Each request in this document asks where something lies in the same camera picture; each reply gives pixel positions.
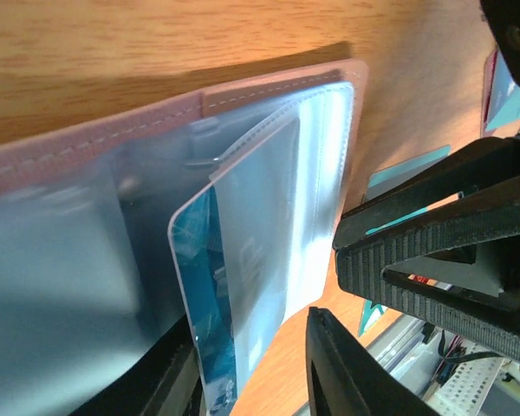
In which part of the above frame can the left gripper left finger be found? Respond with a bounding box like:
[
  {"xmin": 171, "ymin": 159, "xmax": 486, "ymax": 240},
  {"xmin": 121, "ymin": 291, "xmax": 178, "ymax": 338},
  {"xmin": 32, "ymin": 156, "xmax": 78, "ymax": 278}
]
[{"xmin": 72, "ymin": 317, "xmax": 199, "ymax": 415}]

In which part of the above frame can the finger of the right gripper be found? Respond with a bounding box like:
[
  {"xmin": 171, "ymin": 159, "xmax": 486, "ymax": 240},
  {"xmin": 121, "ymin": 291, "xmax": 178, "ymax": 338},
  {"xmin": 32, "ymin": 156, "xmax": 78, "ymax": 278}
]
[{"xmin": 333, "ymin": 136, "xmax": 520, "ymax": 362}]

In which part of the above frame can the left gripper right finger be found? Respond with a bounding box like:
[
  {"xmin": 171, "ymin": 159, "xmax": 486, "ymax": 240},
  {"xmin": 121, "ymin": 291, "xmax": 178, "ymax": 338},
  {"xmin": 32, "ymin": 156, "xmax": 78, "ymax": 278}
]
[{"xmin": 306, "ymin": 307, "xmax": 437, "ymax": 416}]

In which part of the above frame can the blue visa card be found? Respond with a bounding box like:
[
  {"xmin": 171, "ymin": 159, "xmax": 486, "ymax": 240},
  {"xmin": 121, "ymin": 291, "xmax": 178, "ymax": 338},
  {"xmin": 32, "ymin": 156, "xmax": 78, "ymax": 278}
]
[{"xmin": 168, "ymin": 187, "xmax": 237, "ymax": 415}]

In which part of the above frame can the pink leather card holder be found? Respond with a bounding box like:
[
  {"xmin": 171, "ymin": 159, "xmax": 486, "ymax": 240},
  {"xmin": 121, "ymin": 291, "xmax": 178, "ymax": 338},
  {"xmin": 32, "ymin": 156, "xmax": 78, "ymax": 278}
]
[{"xmin": 0, "ymin": 59, "xmax": 368, "ymax": 415}]

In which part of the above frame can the teal card left middle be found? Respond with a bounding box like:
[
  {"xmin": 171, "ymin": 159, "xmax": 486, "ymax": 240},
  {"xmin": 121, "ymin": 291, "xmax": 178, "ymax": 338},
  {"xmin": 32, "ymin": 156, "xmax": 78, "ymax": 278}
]
[{"xmin": 358, "ymin": 145, "xmax": 451, "ymax": 336}]

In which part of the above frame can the blue card upper left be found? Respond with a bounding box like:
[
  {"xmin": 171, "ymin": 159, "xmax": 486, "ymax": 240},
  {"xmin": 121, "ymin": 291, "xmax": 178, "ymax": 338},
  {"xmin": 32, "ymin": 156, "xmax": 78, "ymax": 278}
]
[{"xmin": 480, "ymin": 49, "xmax": 520, "ymax": 137}]

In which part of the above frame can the aluminium rail frame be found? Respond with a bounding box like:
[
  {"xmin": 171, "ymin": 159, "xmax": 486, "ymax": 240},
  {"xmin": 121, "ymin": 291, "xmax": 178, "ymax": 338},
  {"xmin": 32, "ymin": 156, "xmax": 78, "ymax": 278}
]
[{"xmin": 367, "ymin": 315, "xmax": 440, "ymax": 397}]

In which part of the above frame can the grey slotted cable duct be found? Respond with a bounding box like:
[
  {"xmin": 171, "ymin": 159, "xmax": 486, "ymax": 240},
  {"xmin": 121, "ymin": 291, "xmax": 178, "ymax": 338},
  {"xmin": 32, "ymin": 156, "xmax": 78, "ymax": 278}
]
[{"xmin": 426, "ymin": 357, "xmax": 504, "ymax": 416}]

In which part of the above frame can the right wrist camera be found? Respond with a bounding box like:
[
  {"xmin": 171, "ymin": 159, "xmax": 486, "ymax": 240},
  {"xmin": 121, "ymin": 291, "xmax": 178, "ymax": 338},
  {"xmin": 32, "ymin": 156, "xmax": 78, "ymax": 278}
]
[{"xmin": 479, "ymin": 0, "xmax": 520, "ymax": 87}]

